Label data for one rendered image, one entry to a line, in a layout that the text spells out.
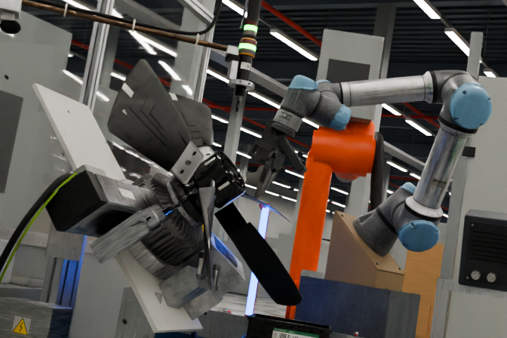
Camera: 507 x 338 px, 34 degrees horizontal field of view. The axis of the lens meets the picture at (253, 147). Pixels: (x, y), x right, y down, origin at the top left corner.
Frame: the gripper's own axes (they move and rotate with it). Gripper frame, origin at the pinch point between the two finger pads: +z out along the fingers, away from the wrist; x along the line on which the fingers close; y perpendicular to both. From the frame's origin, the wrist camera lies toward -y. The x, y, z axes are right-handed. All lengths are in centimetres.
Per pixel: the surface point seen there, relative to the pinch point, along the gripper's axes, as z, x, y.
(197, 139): -6.2, 26.9, 12.0
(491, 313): 5, -156, -61
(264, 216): 5.1, -11.8, 0.3
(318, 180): -22, -366, 97
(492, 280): -6, -8, -65
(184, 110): -11.9, 21.6, 21.6
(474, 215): -20, -7, -54
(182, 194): 7.0, 39.2, 3.4
